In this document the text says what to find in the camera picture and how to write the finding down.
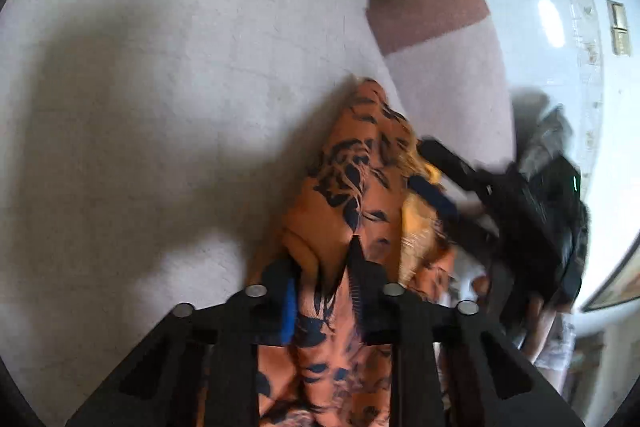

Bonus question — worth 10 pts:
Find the brass wall switch plate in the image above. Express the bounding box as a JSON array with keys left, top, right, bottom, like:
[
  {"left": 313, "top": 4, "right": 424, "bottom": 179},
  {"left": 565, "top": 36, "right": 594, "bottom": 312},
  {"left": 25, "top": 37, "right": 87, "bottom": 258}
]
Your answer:
[{"left": 608, "top": 0, "right": 631, "bottom": 56}]

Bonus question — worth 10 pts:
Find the pink maroon bolster pillow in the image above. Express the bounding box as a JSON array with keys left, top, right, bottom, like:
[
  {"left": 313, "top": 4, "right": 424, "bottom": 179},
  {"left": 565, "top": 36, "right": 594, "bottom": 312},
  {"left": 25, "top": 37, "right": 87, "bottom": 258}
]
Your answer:
[{"left": 367, "top": 0, "right": 516, "bottom": 167}]

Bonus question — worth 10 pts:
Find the orange black floral garment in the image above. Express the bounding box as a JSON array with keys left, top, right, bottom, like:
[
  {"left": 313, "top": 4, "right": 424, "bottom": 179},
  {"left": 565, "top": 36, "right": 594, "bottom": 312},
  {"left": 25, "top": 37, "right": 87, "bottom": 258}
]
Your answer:
[{"left": 248, "top": 79, "right": 452, "bottom": 426}]

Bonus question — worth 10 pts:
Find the grey fluffy blanket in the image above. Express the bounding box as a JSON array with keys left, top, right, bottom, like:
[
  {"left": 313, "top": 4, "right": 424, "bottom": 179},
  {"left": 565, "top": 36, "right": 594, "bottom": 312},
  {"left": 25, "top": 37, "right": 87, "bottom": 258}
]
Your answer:
[{"left": 509, "top": 105, "right": 590, "bottom": 308}]

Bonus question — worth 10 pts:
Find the person right hand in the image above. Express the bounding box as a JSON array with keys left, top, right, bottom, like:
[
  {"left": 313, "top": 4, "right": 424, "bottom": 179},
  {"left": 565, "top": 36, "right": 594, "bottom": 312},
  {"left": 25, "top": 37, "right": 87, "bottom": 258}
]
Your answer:
[{"left": 471, "top": 275, "right": 556, "bottom": 363}]

